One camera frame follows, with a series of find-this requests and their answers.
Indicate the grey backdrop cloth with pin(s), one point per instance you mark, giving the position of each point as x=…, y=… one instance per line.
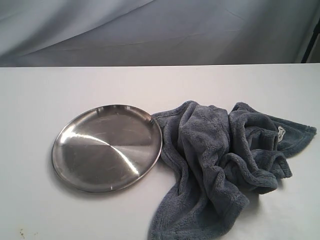
x=86, y=33

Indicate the round stainless steel plate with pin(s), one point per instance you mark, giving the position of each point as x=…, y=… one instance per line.
x=107, y=148

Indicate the grey fleece cloth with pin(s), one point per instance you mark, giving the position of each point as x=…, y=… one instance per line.
x=217, y=156

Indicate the black backdrop stand pole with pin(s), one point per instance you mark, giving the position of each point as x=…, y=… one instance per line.
x=311, y=43

